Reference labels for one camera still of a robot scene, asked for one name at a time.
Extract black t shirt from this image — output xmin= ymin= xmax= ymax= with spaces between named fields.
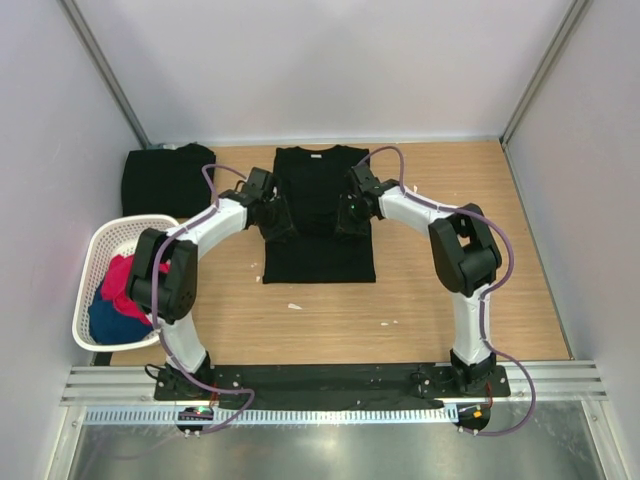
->
xmin=120 ymin=143 xmax=216 ymax=219
xmin=263 ymin=145 xmax=376 ymax=284

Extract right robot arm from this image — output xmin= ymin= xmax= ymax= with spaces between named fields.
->
xmin=336 ymin=164 xmax=502 ymax=396

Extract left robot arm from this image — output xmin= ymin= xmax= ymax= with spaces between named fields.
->
xmin=125 ymin=167 xmax=295 ymax=400

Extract small white paper bits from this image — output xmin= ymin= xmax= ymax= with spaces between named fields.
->
xmin=250 ymin=262 xmax=263 ymax=283

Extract folded black t shirt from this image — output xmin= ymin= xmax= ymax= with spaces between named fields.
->
xmin=120 ymin=143 xmax=216 ymax=219

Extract white plastic laundry basket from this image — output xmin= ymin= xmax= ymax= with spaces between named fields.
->
xmin=72 ymin=214 xmax=179 ymax=352

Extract pink t shirt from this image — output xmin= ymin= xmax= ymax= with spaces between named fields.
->
xmin=100 ymin=255 xmax=151 ymax=326

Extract blue t shirt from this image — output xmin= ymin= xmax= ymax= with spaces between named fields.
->
xmin=88 ymin=283 xmax=152 ymax=345

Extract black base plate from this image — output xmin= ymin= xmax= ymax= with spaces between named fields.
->
xmin=154 ymin=363 xmax=511 ymax=411

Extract slotted cable duct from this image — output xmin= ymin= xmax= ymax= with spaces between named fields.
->
xmin=84 ymin=404 xmax=458 ymax=426

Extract aluminium rail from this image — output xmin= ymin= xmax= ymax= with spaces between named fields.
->
xmin=60 ymin=360 xmax=608 ymax=406

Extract right frame post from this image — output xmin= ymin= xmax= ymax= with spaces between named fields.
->
xmin=499 ymin=0 xmax=592 ymax=150

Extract frame post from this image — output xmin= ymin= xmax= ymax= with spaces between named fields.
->
xmin=58 ymin=0 xmax=151 ymax=149
xmin=499 ymin=0 xmax=592 ymax=150

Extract left frame post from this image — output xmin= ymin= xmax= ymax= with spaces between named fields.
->
xmin=58 ymin=0 xmax=151 ymax=149

